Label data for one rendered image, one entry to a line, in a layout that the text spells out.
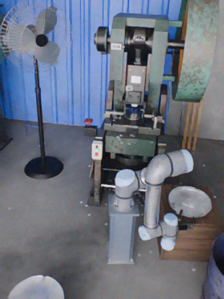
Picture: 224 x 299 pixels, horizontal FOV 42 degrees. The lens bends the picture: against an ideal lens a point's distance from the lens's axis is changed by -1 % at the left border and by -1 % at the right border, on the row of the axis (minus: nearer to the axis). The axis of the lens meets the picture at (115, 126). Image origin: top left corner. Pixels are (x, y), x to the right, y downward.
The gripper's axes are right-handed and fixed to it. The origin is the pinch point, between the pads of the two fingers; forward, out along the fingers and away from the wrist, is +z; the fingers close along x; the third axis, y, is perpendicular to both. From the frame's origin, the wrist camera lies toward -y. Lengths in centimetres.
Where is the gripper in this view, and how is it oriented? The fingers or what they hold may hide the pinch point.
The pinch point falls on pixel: (183, 210)
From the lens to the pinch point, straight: 201.3
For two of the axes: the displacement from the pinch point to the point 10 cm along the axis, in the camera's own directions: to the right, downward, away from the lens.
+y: -9.2, -2.1, 3.3
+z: 3.9, -3.2, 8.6
